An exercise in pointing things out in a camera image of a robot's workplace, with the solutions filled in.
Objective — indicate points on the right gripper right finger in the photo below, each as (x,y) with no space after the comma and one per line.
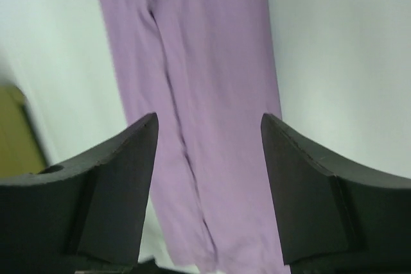
(334,215)

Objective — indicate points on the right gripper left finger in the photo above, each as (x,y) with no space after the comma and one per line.
(85,214)

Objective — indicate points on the purple t shirt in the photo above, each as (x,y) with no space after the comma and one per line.
(206,68)

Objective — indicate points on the olive green plastic bin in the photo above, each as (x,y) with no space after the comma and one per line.
(21,151)

